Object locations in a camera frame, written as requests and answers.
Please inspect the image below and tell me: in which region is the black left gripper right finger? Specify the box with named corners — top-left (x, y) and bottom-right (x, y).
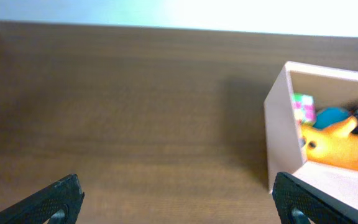
top-left (272, 172), bottom-right (358, 224)

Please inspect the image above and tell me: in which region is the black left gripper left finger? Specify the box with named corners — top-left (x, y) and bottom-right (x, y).
top-left (0, 174), bottom-right (85, 224)

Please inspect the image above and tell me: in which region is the yellow plastic toy animal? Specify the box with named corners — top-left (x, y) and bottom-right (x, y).
top-left (300, 116), bottom-right (358, 171)

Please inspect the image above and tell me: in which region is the blue penguin ball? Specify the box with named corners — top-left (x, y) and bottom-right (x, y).
top-left (313, 107), bottom-right (351, 129)

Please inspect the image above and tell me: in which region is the colourful puzzle cube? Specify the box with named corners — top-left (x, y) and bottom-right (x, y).
top-left (292, 93), bottom-right (316, 125)

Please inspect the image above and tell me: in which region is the beige cardboard box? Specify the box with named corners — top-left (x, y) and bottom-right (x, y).
top-left (264, 62), bottom-right (358, 210)

